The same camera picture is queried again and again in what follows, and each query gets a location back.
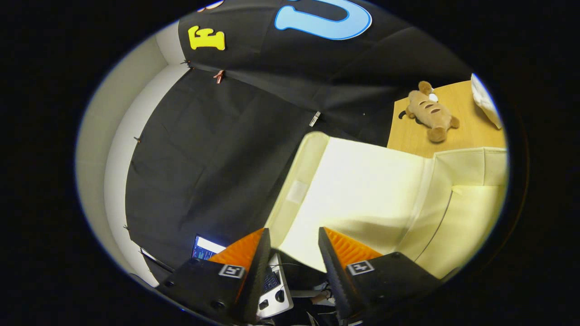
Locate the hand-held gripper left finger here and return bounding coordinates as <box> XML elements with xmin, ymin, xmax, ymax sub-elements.
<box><xmin>155</xmin><ymin>228</ymin><xmax>271</xmax><ymax>325</ymax></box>

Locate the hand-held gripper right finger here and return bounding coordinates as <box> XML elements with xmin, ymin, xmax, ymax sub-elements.
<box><xmin>318</xmin><ymin>227</ymin><xmax>444</xmax><ymax>321</ymax></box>

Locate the grey fabric storage box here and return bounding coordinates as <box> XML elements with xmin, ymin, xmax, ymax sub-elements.
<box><xmin>264</xmin><ymin>131</ymin><xmax>509</xmax><ymax>280</ymax></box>

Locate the white laptop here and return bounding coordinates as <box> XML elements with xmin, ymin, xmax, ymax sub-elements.
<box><xmin>192</xmin><ymin>235</ymin><xmax>294</xmax><ymax>318</ymax></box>

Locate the black backdrop cloth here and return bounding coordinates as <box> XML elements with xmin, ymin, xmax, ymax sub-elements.
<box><xmin>125</xmin><ymin>0</ymin><xmax>474</xmax><ymax>283</ymax></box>

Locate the brown striped plush toy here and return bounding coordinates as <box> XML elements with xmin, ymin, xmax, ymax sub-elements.
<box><xmin>405</xmin><ymin>81</ymin><xmax>460</xmax><ymax>144</ymax></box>

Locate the white plush toy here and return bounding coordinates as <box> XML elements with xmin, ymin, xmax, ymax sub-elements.
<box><xmin>471</xmin><ymin>74</ymin><xmax>503</xmax><ymax>130</ymax></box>

